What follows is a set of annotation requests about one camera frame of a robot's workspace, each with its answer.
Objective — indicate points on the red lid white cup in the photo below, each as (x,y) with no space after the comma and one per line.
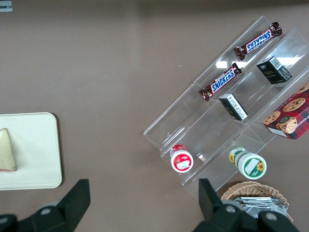
(182,160)

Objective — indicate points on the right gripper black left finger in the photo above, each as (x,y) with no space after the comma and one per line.
(60,212)

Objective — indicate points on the green lid white cup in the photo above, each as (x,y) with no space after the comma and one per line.
(249,165)

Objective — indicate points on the silver foil tray stack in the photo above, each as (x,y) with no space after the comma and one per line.
(260,204)

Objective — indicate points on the clear acrylic step display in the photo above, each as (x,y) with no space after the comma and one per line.
(193,120)

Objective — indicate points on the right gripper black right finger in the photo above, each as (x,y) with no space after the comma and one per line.
(224,217)

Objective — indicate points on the cream plastic tray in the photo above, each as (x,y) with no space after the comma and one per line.
(36,149)

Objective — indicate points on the red plaid cookie box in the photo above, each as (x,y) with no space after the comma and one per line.
(292,116)

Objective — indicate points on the light tan wicker basket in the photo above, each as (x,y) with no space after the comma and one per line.
(253,188)

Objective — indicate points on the small grey block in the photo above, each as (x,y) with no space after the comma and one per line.
(6,6)

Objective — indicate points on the small black box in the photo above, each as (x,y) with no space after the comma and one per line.
(233,106)
(274,70)

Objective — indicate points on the triangle sandwich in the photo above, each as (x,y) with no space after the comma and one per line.
(7,154)

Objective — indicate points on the brown Snickers bar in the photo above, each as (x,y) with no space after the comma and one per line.
(220,82)
(258,41)

